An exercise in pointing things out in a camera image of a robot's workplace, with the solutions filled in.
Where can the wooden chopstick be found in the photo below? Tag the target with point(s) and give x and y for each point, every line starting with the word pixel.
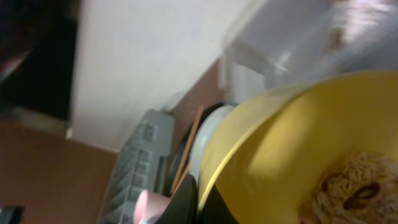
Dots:
pixel 185 156
pixel 180 180

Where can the round black tray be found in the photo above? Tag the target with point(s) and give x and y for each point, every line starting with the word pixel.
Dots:
pixel 176 158

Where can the yellow bowl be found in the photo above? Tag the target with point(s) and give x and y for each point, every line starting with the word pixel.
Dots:
pixel 269 153

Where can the grey plate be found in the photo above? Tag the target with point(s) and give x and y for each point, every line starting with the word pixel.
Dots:
pixel 208 124

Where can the pink cup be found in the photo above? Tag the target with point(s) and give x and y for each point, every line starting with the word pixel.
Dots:
pixel 149 207

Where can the clear plastic bin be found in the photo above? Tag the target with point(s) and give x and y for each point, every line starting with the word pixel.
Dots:
pixel 280 42

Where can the food scraps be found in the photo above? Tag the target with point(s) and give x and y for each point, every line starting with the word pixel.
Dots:
pixel 362 188

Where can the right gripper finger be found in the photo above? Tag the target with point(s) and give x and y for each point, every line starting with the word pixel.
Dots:
pixel 182 208

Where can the grey dishwasher rack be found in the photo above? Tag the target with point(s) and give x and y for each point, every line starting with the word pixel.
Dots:
pixel 141 165

